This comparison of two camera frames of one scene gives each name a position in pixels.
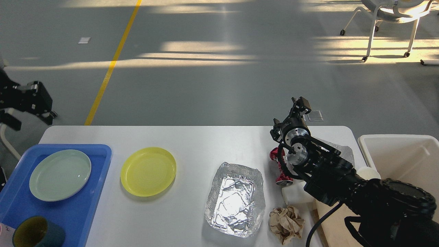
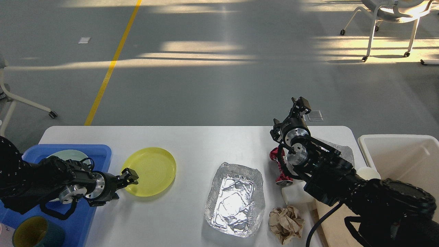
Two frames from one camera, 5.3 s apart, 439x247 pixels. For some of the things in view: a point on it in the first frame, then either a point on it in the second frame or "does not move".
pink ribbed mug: (6, 233) does not move
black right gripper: (290, 127) does not move
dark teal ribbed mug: (36, 231) does not move
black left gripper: (33, 97) → (106, 184)
